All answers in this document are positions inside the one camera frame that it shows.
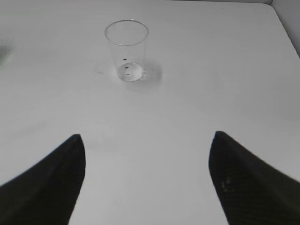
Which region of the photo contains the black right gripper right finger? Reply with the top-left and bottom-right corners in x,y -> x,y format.
209,131 -> 300,225

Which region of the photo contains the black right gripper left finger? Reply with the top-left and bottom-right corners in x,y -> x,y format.
0,134 -> 86,225

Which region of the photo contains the transparent plastic cup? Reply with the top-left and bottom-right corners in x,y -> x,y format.
105,19 -> 149,82

